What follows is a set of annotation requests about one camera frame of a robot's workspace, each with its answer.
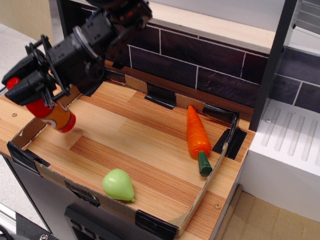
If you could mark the light wooden shelf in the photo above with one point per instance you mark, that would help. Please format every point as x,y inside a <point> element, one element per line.
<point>212,28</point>

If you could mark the white toy sink drainboard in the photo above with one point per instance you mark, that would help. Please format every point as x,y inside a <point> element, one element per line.
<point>282,166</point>

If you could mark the black toy oven front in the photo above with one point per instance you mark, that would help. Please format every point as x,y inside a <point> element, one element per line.
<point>88,224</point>

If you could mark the black vertical post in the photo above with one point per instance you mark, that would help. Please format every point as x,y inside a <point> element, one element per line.
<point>281,41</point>

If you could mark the cardboard fence with black tape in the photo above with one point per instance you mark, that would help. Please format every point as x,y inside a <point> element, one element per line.
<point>132,125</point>

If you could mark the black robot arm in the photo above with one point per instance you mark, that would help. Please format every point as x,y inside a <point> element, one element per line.
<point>119,21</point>

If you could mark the red toy hot sauce bottle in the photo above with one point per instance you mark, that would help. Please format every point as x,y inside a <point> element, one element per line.
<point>57,116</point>

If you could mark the green toy pear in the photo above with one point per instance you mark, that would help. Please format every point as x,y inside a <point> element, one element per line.
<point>117,184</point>

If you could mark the black left side panel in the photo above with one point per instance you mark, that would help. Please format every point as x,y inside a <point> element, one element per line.
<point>72,13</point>

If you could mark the orange toy carrot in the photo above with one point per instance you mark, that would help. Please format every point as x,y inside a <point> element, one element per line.
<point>198,141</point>

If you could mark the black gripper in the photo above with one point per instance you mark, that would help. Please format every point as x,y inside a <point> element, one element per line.
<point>78,60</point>

